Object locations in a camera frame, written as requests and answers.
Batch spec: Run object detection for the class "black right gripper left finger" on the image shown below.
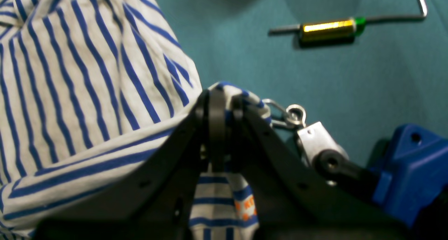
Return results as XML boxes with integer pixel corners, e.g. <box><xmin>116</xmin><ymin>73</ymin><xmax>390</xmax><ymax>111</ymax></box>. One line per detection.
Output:
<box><xmin>34</xmin><ymin>90</ymin><xmax>226</xmax><ymax>240</ymax></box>

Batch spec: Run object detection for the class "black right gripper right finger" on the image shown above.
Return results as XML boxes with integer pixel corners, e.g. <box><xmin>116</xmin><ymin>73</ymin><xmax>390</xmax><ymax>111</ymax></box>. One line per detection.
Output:
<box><xmin>231</xmin><ymin>96</ymin><xmax>410</xmax><ymax>240</ymax></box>

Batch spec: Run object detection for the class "blue white striped T-shirt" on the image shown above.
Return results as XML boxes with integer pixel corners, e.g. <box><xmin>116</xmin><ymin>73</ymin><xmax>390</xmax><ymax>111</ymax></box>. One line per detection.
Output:
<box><xmin>0</xmin><ymin>0</ymin><xmax>272</xmax><ymax>240</ymax></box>

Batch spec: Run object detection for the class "blue plastic knob box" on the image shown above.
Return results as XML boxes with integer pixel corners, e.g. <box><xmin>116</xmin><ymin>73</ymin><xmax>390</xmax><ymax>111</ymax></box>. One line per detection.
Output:
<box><xmin>371</xmin><ymin>123</ymin><xmax>448</xmax><ymax>227</ymax></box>

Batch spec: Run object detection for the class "teal table cloth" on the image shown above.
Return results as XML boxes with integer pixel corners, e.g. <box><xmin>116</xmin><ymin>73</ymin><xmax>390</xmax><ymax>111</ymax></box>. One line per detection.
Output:
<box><xmin>156</xmin><ymin>0</ymin><xmax>448</xmax><ymax>165</ymax></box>

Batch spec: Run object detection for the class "allen key with brass sleeve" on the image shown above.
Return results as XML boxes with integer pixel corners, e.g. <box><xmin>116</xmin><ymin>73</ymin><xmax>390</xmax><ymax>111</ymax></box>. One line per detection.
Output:
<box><xmin>268</xmin><ymin>0</ymin><xmax>428</xmax><ymax>48</ymax></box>

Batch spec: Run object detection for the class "silver carabiner keychain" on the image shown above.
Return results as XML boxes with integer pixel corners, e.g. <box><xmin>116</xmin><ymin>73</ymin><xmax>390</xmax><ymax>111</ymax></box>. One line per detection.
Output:
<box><xmin>262</xmin><ymin>99</ymin><xmax>378</xmax><ymax>200</ymax></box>

